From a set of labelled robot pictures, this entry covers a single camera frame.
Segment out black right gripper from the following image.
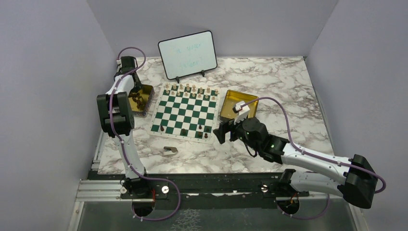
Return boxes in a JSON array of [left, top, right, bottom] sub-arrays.
[[213, 113, 260, 152]]

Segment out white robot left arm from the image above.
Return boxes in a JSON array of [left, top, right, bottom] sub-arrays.
[[96, 56, 151, 198]]

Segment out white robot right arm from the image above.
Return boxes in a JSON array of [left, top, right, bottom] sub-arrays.
[[213, 117, 379, 209]]

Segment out dark pieces in tin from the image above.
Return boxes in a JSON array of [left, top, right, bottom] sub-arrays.
[[130, 92, 145, 109]]

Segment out green white chess board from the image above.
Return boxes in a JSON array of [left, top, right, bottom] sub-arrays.
[[147, 86, 221, 144]]

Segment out light chess pieces row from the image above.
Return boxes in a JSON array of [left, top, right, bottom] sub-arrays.
[[160, 83, 221, 101]]

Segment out right gold tin box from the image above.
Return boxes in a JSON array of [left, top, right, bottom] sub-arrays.
[[219, 90, 259, 123]]

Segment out gold tin box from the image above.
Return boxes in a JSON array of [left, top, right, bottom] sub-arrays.
[[128, 85, 155, 117], [219, 90, 259, 123]]

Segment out left gold tin box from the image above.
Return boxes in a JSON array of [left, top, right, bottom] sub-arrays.
[[128, 85, 155, 117]]

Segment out small whiteboard on stand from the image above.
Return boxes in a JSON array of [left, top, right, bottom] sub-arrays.
[[158, 30, 218, 80]]

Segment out beige plastic clip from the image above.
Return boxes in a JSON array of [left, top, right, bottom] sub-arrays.
[[164, 146, 178, 155]]

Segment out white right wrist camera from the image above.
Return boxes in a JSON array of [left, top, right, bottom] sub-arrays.
[[233, 101, 250, 124]]

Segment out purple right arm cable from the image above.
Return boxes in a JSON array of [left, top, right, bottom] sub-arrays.
[[242, 96, 387, 194]]

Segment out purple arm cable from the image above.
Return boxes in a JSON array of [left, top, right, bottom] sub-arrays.
[[108, 46, 182, 222], [242, 96, 387, 194]]

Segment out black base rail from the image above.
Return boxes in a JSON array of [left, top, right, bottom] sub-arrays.
[[120, 173, 309, 210]]

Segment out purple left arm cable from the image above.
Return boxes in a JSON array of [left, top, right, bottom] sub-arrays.
[[108, 46, 182, 222]]

